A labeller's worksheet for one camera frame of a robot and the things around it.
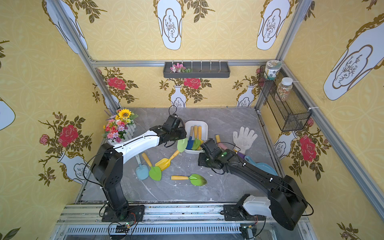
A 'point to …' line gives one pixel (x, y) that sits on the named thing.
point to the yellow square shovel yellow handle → (199, 135)
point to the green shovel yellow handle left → (155, 172)
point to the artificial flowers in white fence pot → (120, 127)
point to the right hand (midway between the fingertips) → (203, 158)
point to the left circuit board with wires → (124, 228)
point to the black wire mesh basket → (291, 110)
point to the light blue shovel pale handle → (142, 170)
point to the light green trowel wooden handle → (182, 144)
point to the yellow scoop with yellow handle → (164, 163)
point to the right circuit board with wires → (244, 231)
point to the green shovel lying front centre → (196, 179)
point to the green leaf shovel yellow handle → (196, 143)
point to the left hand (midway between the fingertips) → (181, 131)
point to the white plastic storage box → (204, 125)
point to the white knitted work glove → (244, 140)
